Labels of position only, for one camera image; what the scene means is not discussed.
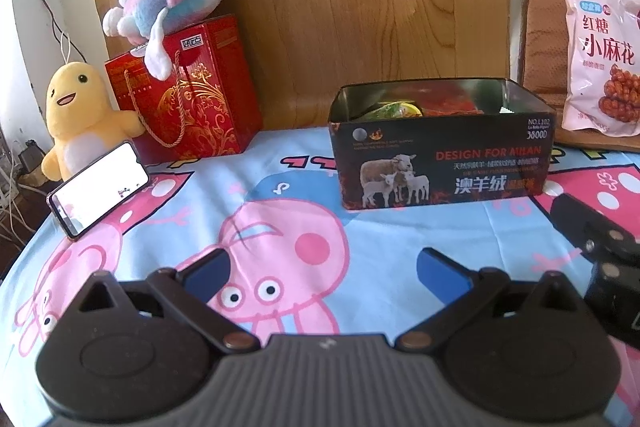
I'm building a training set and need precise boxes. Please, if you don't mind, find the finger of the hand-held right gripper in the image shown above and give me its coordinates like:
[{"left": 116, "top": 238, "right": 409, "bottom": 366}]
[{"left": 549, "top": 193, "right": 640, "bottom": 265}]

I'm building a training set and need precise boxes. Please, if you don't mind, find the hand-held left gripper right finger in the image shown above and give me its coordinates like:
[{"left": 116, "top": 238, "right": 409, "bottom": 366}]
[{"left": 394, "top": 247, "right": 583, "bottom": 354}]

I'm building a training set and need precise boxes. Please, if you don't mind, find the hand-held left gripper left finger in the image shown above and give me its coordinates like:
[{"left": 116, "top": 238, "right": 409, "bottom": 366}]
[{"left": 75, "top": 248, "right": 261, "bottom": 354}]

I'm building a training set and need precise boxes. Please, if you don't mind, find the black sheep print tin box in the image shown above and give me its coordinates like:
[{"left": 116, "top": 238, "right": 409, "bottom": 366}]
[{"left": 328, "top": 78, "right": 558, "bottom": 211}]

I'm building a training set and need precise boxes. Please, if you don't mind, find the green yellow snack packet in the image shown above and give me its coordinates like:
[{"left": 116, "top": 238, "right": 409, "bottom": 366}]
[{"left": 362, "top": 101, "right": 423, "bottom": 122}]

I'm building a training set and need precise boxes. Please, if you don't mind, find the red snack packet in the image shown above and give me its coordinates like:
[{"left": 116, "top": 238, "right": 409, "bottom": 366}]
[{"left": 420, "top": 88, "right": 485, "bottom": 116}]

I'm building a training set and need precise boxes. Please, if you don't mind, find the cartoon pig printed blanket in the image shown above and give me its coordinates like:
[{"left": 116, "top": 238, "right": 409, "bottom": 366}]
[{"left": 0, "top": 124, "right": 640, "bottom": 427}]

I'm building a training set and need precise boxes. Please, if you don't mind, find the smartphone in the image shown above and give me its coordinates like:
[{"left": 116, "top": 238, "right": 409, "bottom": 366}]
[{"left": 46, "top": 141, "right": 151, "bottom": 241}]

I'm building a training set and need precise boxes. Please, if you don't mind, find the pink snack bag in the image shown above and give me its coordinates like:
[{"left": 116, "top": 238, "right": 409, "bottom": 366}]
[{"left": 556, "top": 0, "right": 640, "bottom": 138}]

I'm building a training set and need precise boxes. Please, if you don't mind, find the red gift bag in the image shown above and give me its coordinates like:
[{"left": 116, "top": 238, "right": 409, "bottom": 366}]
[{"left": 105, "top": 14, "right": 264, "bottom": 164}]

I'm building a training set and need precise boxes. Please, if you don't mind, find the brown seat cushion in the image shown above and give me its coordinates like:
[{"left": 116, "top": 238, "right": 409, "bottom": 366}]
[{"left": 517, "top": 0, "right": 640, "bottom": 152}]

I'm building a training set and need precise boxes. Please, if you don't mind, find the yellow plush toy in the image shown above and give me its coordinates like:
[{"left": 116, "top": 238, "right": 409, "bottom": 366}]
[{"left": 41, "top": 29, "right": 147, "bottom": 182}]

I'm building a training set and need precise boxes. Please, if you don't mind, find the black power adapter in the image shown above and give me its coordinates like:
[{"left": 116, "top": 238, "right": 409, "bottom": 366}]
[{"left": 17, "top": 139, "right": 45, "bottom": 174}]

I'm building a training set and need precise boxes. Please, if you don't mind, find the wooden headboard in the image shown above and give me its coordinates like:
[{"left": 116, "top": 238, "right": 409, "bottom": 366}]
[{"left": 89, "top": 0, "right": 522, "bottom": 131}]

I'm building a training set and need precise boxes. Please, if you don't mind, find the bundle of white cables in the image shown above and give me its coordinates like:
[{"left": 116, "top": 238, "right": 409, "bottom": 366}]
[{"left": 0, "top": 164, "right": 48, "bottom": 253}]

